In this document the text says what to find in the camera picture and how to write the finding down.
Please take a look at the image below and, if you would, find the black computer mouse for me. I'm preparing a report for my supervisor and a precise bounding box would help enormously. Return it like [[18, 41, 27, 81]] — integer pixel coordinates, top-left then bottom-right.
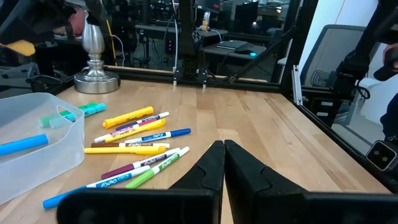
[[235, 46, 259, 59]]

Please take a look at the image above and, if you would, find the teal highlighter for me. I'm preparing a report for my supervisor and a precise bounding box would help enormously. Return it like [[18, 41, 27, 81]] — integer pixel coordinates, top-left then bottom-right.
[[49, 103, 107, 129]]

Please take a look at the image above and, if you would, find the silver aluminium bracket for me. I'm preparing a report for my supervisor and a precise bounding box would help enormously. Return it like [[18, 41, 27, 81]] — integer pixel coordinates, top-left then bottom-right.
[[290, 65, 303, 106]]

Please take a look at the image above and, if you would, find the purple Expo marker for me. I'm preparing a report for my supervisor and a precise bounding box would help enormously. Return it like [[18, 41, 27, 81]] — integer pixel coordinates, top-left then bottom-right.
[[100, 147, 181, 180]]

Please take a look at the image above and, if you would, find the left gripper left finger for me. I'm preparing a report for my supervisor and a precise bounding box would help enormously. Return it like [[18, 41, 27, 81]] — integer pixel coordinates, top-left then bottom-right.
[[57, 139, 225, 224]]

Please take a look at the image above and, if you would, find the brown Expo marker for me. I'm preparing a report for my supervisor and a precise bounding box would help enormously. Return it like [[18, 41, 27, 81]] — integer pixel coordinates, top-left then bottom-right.
[[90, 141, 171, 149]]

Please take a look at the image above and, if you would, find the blue highlighter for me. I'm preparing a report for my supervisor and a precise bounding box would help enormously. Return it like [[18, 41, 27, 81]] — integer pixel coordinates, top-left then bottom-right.
[[0, 133, 50, 157]]

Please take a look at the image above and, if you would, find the green Expo marker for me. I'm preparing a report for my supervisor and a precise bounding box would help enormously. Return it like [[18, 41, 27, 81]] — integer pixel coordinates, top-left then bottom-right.
[[125, 146, 190, 190]]

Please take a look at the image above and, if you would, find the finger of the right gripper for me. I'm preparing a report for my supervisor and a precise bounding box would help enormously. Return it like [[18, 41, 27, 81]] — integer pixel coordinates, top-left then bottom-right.
[[0, 6, 24, 44], [23, 0, 77, 40]]

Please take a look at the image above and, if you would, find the green highlighter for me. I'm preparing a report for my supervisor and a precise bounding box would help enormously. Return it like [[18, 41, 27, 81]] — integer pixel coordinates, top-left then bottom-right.
[[39, 101, 98, 129]]

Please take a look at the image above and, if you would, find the navy cap Expo marker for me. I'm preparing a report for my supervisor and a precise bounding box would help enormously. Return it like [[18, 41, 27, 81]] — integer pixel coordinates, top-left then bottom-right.
[[115, 111, 170, 131]]

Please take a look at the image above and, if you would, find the yellow cable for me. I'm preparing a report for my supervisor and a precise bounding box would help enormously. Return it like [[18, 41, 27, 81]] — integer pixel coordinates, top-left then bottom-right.
[[105, 20, 118, 67]]

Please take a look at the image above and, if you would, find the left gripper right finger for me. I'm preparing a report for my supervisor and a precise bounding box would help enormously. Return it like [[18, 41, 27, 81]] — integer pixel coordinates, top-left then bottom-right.
[[224, 139, 398, 224]]

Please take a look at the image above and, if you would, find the yellow white bottle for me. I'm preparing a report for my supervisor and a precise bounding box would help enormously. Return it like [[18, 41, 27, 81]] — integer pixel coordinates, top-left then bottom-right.
[[201, 11, 211, 32]]

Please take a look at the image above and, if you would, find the black aluminium rig frame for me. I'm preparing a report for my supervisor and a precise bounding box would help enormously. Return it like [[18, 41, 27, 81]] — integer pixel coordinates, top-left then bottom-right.
[[46, 0, 398, 195]]

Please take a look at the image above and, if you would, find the white cable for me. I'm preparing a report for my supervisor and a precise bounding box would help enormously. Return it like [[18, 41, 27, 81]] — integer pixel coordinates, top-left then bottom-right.
[[171, 0, 180, 74]]

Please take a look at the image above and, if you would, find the grey mesh office chair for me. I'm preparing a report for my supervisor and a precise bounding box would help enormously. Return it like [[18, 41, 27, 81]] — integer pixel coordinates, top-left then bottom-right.
[[300, 24, 383, 91]]

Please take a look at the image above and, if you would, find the silver lamp white shade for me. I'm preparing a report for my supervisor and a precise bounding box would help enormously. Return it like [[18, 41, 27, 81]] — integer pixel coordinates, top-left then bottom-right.
[[73, 11, 121, 95]]

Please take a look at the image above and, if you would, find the clear plastic handled bin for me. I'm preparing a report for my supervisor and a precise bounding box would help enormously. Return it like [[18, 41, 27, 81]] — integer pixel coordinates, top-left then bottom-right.
[[0, 92, 86, 205]]

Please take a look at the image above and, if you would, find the black camera box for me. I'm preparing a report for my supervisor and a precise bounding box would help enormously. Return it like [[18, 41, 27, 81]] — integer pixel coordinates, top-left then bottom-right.
[[365, 139, 398, 172]]

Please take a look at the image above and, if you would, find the light blue Expo marker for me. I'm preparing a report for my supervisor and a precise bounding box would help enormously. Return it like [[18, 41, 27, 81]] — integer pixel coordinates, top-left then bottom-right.
[[42, 165, 151, 210]]

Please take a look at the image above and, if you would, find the grey closed laptop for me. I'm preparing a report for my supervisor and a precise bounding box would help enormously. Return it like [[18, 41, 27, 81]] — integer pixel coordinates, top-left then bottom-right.
[[216, 39, 249, 51]]

